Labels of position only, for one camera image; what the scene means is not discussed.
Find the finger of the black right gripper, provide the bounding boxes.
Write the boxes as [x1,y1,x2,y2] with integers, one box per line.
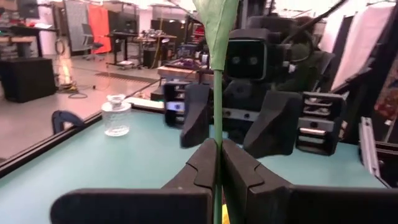
[180,83,213,149]
[243,90,303,159]

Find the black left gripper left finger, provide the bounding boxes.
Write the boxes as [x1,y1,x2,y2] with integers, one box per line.
[50,138,219,224]

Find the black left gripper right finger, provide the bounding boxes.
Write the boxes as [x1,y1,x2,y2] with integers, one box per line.
[221,139,398,224]

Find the yellow artificial tulip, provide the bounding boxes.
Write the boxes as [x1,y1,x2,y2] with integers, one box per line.
[221,203,231,224]

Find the green artificial flower stem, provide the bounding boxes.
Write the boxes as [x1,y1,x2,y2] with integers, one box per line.
[192,0,240,224]

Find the cut clear glass vase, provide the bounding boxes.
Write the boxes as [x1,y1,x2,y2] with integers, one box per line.
[101,94,132,138]

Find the silver aluminium extrusion bar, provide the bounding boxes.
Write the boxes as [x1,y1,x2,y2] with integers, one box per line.
[358,116,382,179]

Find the black table clamp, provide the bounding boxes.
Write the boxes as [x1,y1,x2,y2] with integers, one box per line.
[51,110,85,135]

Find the white board panel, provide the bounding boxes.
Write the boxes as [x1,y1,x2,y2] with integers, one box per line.
[331,2,397,91]

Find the orange partition panel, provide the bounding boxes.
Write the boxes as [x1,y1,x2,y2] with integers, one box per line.
[88,3,112,54]

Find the grey office chair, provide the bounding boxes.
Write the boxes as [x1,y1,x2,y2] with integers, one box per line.
[81,23,105,62]

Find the grey partition panel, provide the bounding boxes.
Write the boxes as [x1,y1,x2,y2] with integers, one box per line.
[63,0,90,52]

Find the black cabinet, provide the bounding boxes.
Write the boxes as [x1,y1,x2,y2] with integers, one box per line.
[0,57,57,103]

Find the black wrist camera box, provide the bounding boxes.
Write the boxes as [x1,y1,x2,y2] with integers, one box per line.
[225,28,272,82]

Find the black aluminium table frame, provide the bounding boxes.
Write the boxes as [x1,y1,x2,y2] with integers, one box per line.
[0,104,165,180]

